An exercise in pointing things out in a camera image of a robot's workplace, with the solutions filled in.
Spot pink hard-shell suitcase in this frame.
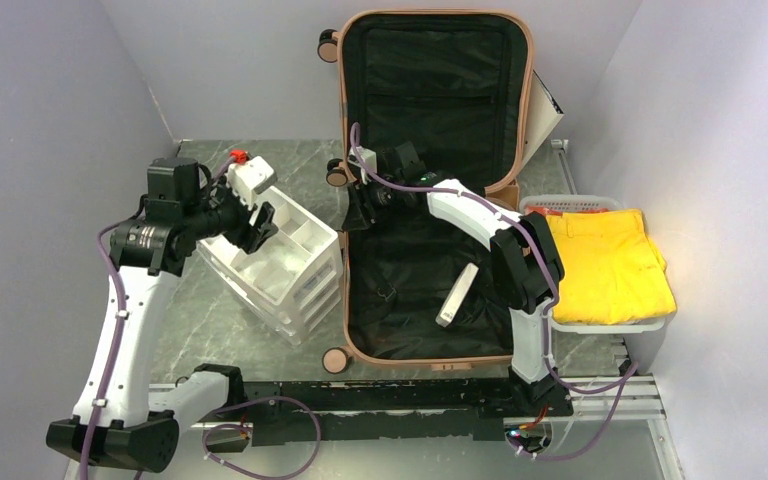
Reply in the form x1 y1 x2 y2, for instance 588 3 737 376
317 10 560 367

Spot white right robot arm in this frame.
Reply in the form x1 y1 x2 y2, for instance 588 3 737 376
343 144 564 415

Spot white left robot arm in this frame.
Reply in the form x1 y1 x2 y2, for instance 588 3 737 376
46 152 277 479

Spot white flat board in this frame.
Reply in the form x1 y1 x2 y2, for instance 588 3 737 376
523 71 564 163

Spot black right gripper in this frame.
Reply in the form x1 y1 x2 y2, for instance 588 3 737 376
342 172 405 231

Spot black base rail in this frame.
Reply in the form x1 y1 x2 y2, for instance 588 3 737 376
178 377 584 442

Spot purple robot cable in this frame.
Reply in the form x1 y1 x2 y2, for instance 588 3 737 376
72 212 322 479

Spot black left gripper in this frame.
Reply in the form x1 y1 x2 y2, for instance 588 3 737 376
183 165 278 253

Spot yellow garment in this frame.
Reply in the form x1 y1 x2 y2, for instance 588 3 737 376
546 209 677 325

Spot black suitcase wheel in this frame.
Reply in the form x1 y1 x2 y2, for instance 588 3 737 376
325 158 351 188
321 347 353 375

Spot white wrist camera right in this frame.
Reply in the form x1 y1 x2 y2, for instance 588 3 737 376
349 147 378 185

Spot white plastic mesh basket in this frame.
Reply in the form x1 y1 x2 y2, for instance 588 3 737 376
520 194 677 334

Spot white plastic drawer organizer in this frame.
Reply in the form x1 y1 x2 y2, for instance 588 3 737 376
197 187 343 346

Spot white book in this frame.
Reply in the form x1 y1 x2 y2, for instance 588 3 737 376
435 263 479 328

